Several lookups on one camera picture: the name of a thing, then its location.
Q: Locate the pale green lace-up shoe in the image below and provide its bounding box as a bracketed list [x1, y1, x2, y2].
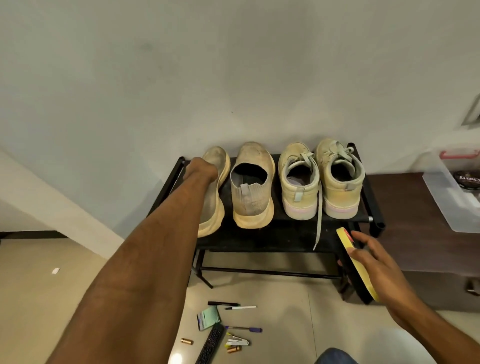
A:
[278, 142, 325, 250]
[315, 138, 367, 220]

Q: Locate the green paper packet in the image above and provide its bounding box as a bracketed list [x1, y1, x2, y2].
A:
[196, 305, 223, 332]

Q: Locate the black remote control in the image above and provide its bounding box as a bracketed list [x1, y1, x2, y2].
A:
[195, 322, 228, 364]

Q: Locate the dark brown wooden cabinet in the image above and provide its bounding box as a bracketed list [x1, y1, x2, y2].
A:
[367, 172, 480, 312]

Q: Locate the clear plastic storage box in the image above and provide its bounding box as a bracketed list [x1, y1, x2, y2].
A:
[421, 148, 480, 234]

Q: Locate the black round polish tin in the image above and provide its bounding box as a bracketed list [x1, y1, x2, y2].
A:
[454, 171, 480, 192]

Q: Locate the person's right leg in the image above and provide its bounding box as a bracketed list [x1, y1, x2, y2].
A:
[315, 347, 360, 364]

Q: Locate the person's left hand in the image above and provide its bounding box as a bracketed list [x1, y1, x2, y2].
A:
[183, 156, 220, 185]

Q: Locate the black metal shoe rack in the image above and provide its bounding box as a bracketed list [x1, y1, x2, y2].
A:
[147, 142, 387, 305]

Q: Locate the black orange shoe brush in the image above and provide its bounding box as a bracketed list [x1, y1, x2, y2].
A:
[336, 226, 380, 305]

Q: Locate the person's right hand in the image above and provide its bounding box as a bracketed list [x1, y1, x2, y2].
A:
[346, 230, 414, 316]

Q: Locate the worn tan slip-on shoe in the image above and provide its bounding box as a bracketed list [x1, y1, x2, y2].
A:
[196, 145, 232, 239]
[229, 141, 276, 230]

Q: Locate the person's right forearm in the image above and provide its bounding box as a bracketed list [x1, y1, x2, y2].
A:
[390, 296, 480, 364]

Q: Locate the person's left forearm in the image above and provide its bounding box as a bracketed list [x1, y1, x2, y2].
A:
[46, 176, 220, 364]

